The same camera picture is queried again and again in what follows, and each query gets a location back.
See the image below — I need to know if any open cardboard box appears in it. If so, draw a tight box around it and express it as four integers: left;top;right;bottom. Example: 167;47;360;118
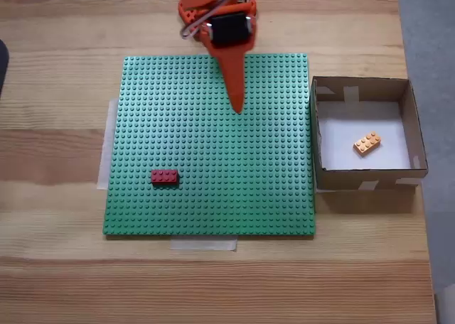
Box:
309;75;429;194

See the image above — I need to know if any yellow lego block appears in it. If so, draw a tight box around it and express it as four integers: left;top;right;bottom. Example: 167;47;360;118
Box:
352;130;384;158

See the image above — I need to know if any white paper sheet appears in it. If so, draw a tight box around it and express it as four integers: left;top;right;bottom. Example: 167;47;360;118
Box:
316;100;413;171

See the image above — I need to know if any green lego baseplate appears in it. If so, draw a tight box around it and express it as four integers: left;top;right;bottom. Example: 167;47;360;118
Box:
102;53;317;237

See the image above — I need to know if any red lego block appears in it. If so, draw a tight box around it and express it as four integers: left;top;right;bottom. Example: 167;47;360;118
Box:
150;169;180;186

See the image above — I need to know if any translucent tape strip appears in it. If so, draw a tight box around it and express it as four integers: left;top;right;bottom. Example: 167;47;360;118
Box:
169;237;238;252
96;97;122;191

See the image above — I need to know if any black rounded object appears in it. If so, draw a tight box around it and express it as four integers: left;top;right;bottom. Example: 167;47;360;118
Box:
0;39;10;99

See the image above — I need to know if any striped servo cable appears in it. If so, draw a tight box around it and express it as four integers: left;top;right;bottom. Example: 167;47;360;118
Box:
179;0;247;41

